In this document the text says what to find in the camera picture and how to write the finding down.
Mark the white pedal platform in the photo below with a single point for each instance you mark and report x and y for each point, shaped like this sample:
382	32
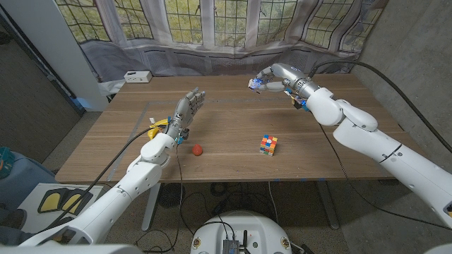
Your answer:
31	218

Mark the wooden table board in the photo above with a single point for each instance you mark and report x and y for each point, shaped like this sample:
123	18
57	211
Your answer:
219	101

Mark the printed window backdrop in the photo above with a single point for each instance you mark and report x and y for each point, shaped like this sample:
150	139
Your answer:
229	35

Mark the white robot torso base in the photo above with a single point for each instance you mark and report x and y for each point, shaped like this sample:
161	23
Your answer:
243	229

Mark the white power strip box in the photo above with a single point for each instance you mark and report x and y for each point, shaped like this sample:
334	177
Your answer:
137	76

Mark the blue upholstered seat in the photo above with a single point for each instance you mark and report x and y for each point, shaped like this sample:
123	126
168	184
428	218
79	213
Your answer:
24	176

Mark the multicoloured Rubik's cube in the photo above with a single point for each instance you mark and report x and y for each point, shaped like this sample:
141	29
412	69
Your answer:
268	145

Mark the red ball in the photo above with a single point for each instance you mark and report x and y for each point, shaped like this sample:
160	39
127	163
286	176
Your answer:
197	150

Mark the yellow black foot pedal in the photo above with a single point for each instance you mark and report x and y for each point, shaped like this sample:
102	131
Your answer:
75	202
51	201

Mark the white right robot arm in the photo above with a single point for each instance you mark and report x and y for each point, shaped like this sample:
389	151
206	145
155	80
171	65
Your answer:
370	141

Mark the grey table leg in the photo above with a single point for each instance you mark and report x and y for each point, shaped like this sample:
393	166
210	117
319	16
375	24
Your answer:
328	208

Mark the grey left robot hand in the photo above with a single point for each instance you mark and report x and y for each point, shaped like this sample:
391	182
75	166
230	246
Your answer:
184	113

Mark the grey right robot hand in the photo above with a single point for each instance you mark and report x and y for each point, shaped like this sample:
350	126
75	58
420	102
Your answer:
287	75

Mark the teal cloth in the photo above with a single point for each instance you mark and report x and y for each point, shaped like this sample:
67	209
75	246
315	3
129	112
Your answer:
6	162

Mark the white table leg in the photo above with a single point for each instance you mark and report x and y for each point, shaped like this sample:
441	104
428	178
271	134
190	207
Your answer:
151	204

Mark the black round fan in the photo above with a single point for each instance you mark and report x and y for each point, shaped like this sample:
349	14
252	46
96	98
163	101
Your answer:
171	195

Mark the grey computer module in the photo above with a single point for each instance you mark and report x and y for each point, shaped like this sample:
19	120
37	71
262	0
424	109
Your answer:
230	247

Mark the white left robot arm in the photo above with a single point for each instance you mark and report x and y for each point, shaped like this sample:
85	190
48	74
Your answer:
141	176

